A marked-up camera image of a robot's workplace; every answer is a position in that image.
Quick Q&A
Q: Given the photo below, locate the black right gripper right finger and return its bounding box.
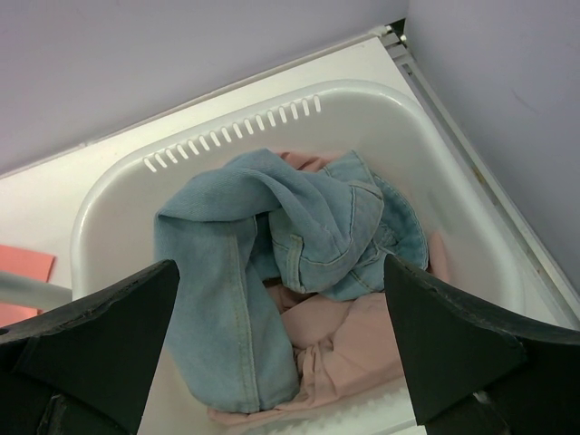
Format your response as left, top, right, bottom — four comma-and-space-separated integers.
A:
384, 255, 579, 434

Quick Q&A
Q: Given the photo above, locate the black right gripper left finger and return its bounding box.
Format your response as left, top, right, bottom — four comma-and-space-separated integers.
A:
1, 260, 179, 434

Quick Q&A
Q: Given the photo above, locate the coral orange skirt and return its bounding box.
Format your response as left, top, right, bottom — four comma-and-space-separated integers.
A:
1, 245, 55, 326

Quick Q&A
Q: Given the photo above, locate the dusty pink pleated skirt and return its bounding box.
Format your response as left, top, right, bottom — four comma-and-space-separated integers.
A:
206, 150, 450, 427

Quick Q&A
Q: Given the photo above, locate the blue denim skirt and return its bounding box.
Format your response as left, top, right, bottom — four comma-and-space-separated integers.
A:
154, 150, 429, 413

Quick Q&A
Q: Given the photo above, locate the white clothes rack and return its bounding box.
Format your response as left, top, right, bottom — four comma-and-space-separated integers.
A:
0, 272, 73, 312

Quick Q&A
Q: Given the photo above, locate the white plastic laundry basket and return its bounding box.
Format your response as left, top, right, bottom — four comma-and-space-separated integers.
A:
69, 78, 572, 435

